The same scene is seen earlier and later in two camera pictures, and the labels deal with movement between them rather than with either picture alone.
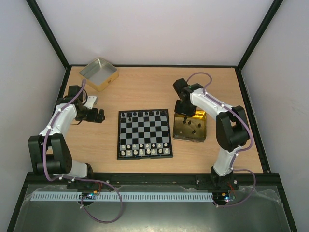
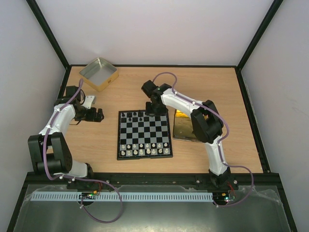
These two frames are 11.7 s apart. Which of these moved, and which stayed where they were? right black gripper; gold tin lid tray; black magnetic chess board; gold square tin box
Moved: right black gripper
Stayed: black magnetic chess board; gold tin lid tray; gold square tin box
